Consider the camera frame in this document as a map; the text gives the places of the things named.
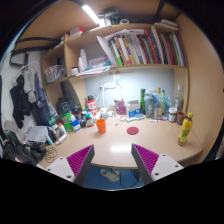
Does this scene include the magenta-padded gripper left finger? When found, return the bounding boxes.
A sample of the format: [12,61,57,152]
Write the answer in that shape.
[45,144,96,187]

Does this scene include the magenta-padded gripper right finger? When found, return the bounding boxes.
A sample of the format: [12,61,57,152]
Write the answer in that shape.
[130,143,185,186]

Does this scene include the yellow drink bottle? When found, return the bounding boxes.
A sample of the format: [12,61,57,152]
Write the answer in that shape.
[177,112,194,147]

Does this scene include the white framed photo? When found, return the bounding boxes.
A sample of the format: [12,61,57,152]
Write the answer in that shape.
[54,124,68,143]

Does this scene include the grey slipper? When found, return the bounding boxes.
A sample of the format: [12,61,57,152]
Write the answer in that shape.
[99,167,122,183]

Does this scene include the white bottle with blue label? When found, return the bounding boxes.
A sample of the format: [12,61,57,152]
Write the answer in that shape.
[71,119,82,133]

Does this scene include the flat round red coaster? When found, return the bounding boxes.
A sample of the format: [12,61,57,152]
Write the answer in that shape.
[126,126,140,136]

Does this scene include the bright green bottle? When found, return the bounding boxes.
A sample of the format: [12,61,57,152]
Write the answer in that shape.
[61,113,74,132]

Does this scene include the white paper sheets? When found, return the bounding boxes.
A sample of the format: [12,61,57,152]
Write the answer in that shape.
[26,125,49,144]

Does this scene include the red label jar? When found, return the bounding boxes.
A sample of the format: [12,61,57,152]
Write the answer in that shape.
[85,114,95,128]

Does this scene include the black clothes pile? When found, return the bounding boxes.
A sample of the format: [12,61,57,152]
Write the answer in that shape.
[1,129,48,166]

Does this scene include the brown mug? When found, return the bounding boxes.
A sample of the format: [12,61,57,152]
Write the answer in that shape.
[176,110,188,126]

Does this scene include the orange plastic cup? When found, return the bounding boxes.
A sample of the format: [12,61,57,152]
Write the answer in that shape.
[95,118,107,135]

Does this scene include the white-lidded brown jar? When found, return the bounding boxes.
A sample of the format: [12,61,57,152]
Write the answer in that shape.
[168,107,178,123]

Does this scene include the light blue hairbrush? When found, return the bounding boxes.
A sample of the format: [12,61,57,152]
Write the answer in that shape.
[126,113,146,123]

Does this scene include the grey shaker bottle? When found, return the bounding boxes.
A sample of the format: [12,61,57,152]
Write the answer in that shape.
[144,93,155,119]

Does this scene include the white and blue carton box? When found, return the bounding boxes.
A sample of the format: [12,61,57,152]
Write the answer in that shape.
[125,99,142,118]

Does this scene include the red and white canister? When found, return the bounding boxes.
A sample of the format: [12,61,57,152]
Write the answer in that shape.
[85,99,98,118]

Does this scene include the green plastic soda bottle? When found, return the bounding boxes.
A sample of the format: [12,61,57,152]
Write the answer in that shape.
[160,89,168,116]

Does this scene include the dark green glass bottle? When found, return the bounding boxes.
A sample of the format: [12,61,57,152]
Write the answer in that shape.
[139,88,147,115]

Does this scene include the clear glass bottle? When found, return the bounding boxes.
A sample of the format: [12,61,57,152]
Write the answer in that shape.
[174,83,185,113]

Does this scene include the pink pouch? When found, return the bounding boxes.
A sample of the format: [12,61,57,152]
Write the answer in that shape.
[114,99,127,116]

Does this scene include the hanging dark clothes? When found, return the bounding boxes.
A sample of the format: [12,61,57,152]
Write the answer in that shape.
[9,63,51,129]

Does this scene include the white power strip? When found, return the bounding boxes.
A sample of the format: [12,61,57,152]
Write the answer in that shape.
[99,81,118,90]

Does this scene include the wooden shelf unit with books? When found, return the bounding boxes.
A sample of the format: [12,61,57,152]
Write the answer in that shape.
[40,7,190,111]

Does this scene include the white ceiling strip light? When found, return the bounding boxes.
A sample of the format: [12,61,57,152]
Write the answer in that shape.
[81,4,101,26]

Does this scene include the coiled black cable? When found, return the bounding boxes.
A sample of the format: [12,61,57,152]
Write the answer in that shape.
[44,147,58,164]

